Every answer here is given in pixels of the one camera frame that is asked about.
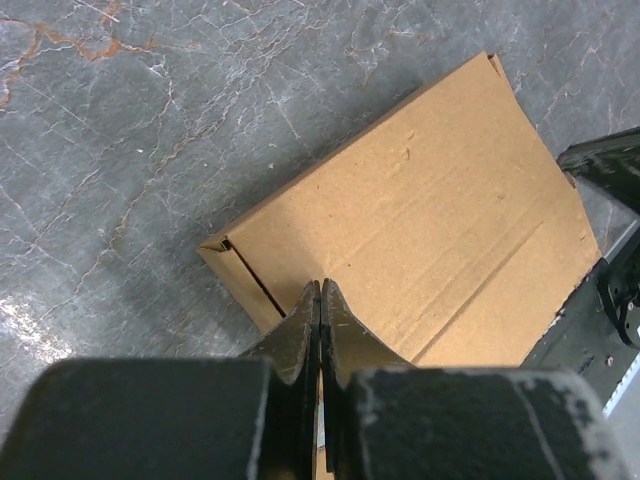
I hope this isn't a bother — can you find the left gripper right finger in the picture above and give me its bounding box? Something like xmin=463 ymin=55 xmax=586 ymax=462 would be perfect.
xmin=321 ymin=279 xmax=630 ymax=479

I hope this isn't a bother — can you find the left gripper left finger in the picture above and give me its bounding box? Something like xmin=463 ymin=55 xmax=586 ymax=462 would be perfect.
xmin=1 ymin=281 xmax=320 ymax=479

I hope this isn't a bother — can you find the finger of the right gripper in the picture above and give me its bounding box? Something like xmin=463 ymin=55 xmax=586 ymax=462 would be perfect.
xmin=557 ymin=127 xmax=640 ymax=214

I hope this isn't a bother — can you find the cardboard box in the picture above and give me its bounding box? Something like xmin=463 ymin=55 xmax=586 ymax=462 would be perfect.
xmin=196 ymin=50 xmax=603 ymax=480

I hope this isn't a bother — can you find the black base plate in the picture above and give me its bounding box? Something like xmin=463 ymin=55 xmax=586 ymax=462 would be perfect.
xmin=523 ymin=259 xmax=639 ymax=415

